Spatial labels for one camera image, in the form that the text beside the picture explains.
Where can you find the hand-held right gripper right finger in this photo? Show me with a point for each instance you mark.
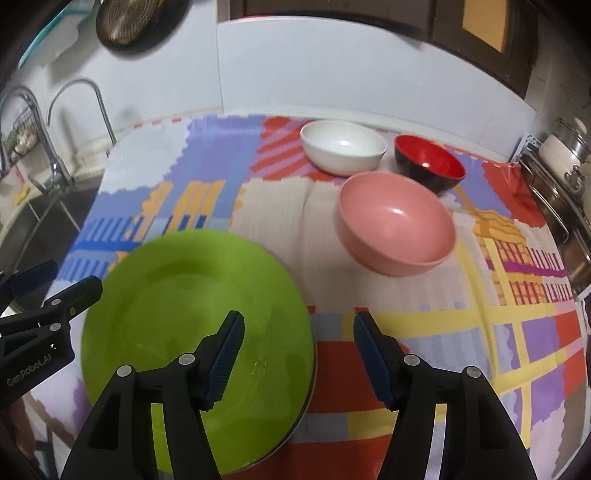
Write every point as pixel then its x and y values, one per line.
pixel 374 364

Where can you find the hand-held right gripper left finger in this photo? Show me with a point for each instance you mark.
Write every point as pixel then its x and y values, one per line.
pixel 226 360

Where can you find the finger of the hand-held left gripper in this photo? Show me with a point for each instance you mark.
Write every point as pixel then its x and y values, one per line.
pixel 74 295
pixel 32 279

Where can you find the green plate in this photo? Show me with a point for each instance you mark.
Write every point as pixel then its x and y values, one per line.
pixel 184 295

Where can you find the stainless steel sink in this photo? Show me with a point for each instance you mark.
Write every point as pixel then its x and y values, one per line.
pixel 41 217

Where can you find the yellow sponge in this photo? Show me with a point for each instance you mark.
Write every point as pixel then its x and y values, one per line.
pixel 19 198

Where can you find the colourful patterned mat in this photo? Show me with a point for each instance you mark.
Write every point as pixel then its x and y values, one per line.
pixel 461 332

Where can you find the chrome kitchen faucet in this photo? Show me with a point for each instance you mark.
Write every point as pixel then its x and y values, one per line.
pixel 46 152

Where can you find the pink bowl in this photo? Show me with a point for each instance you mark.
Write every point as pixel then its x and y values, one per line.
pixel 397 226

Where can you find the thin gooseneck faucet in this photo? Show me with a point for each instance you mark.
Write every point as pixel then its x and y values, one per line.
pixel 99 110

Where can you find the red and black bowl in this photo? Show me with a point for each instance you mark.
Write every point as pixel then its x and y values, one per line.
pixel 429 161

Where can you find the white bowl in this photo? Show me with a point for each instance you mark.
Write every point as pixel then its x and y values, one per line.
pixel 344 147

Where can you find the black frying pan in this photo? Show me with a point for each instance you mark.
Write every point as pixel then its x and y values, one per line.
pixel 134 21

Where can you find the white pot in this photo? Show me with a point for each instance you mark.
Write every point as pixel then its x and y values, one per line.
pixel 561 159

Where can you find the stainless steel lidded pot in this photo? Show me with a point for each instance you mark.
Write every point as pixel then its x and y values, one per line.
pixel 575 138

